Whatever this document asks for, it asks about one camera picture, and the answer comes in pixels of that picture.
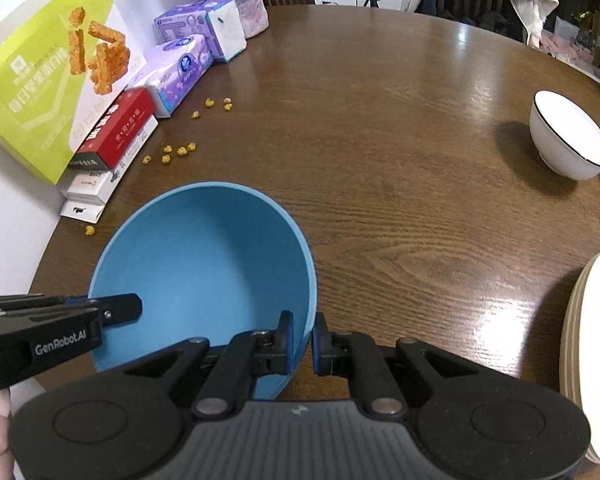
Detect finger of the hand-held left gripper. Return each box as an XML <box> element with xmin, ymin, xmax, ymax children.
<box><xmin>0</xmin><ymin>295</ymin><xmax>99</xmax><ymax>316</ymax></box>
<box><xmin>97</xmin><ymin>293</ymin><xmax>143</xmax><ymax>328</ymax></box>

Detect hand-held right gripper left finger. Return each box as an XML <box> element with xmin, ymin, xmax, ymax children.
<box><xmin>124</xmin><ymin>311</ymin><xmax>294</xmax><ymax>419</ymax></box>

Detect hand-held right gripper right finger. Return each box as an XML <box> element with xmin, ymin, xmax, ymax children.
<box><xmin>313</xmin><ymin>312</ymin><xmax>481</xmax><ymax>419</ymax></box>

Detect blue ribbed bowl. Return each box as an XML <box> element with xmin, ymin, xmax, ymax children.
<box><xmin>87</xmin><ymin>181</ymin><xmax>317</xmax><ymax>401</ymax></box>

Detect white bowl black rim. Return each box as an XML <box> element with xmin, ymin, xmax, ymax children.
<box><xmin>529</xmin><ymin>90</ymin><xmax>600</xmax><ymax>181</ymax></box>

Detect white flat box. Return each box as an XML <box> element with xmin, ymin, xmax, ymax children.
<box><xmin>60</xmin><ymin>175</ymin><xmax>118</xmax><ymax>223</ymax></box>
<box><xmin>57</xmin><ymin>115</ymin><xmax>158</xmax><ymax>206</ymax></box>

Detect scattered yellow snack crumbs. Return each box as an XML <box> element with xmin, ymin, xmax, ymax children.
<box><xmin>82</xmin><ymin>97</ymin><xmax>236</xmax><ymax>238</ymax></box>

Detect red flat box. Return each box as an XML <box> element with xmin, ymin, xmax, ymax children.
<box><xmin>70</xmin><ymin>87</ymin><xmax>157</xmax><ymax>170</ymax></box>

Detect yellow-green snack box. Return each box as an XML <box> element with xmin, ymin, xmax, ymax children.
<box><xmin>0</xmin><ymin>0</ymin><xmax>148</xmax><ymax>186</ymax></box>

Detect purple tissue pack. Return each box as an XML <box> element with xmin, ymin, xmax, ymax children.
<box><xmin>153</xmin><ymin>0</ymin><xmax>247</xmax><ymax>63</ymax></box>
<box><xmin>130</xmin><ymin>34</ymin><xmax>213</xmax><ymax>120</ymax></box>

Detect pink cloth pile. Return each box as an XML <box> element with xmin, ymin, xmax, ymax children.
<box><xmin>540</xmin><ymin>30</ymin><xmax>600</xmax><ymax>66</ymax></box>

